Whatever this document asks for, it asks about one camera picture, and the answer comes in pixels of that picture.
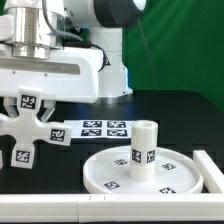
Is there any white front rail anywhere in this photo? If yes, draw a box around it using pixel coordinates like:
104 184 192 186
0 193 224 223

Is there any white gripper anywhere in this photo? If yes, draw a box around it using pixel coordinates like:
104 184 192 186
0 15 103 123

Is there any white left rail stub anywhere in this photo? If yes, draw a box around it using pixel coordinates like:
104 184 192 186
0 150 3 170

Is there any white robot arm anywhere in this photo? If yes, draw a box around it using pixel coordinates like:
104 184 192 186
0 0 147 121

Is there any white rail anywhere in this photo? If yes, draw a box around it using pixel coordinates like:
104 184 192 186
193 150 224 194
0 193 224 223

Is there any white round table top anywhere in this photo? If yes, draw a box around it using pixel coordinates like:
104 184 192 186
83 146 203 194

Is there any grey braided robot cable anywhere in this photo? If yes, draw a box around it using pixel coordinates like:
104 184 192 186
41 0 111 73

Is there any white cross-shaped table base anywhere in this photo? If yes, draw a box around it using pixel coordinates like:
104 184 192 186
0 86 72 169

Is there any white marker sheet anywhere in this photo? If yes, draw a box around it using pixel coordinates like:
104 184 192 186
64 120 134 139

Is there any white right rail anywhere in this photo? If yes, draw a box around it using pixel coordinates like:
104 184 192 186
193 150 224 194

